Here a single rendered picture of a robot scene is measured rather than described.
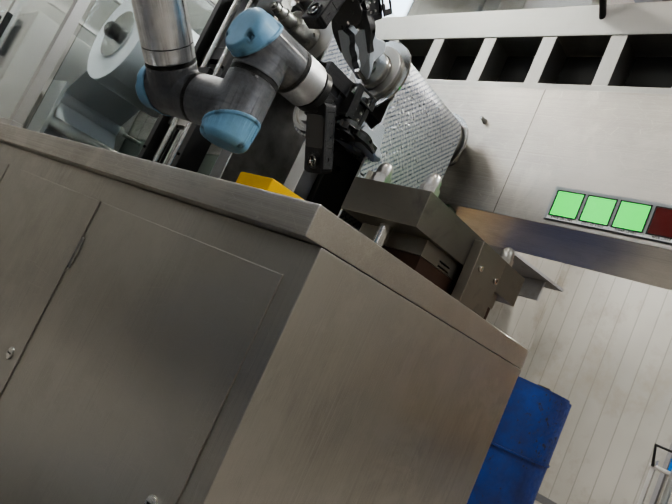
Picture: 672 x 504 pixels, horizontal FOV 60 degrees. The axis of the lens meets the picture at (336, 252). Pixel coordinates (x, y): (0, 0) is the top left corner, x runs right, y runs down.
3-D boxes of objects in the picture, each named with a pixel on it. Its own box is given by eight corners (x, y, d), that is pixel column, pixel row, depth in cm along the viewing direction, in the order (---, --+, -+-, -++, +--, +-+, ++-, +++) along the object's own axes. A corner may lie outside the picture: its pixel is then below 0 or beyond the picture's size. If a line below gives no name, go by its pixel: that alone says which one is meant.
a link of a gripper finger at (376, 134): (402, 138, 106) (374, 111, 99) (389, 167, 105) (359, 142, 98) (389, 137, 108) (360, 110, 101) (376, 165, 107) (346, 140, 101)
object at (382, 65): (393, 51, 107) (376, 87, 106) (399, 58, 108) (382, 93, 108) (364, 51, 112) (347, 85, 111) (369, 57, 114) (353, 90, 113)
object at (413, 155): (349, 188, 104) (391, 98, 106) (413, 238, 121) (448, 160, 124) (351, 189, 104) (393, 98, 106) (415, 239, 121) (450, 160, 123)
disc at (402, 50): (332, 106, 115) (362, 42, 117) (334, 108, 115) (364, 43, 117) (390, 111, 105) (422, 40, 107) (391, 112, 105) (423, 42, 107)
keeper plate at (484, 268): (449, 298, 98) (474, 239, 99) (474, 315, 105) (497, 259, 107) (462, 302, 96) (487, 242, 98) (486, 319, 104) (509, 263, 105)
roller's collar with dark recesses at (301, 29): (275, 36, 126) (288, 10, 127) (293, 53, 131) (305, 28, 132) (294, 35, 122) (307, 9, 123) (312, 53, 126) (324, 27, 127)
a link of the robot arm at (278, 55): (211, 53, 83) (237, 2, 84) (263, 96, 91) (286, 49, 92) (243, 53, 78) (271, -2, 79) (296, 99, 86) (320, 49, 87)
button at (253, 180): (232, 186, 78) (240, 170, 79) (267, 208, 84) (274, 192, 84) (264, 194, 74) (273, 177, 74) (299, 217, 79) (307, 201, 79)
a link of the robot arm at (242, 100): (200, 144, 90) (231, 82, 91) (256, 162, 85) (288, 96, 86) (168, 119, 83) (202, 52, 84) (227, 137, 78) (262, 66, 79)
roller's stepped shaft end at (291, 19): (264, 11, 121) (271, -3, 122) (283, 29, 126) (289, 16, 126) (274, 10, 119) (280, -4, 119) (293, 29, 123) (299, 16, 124)
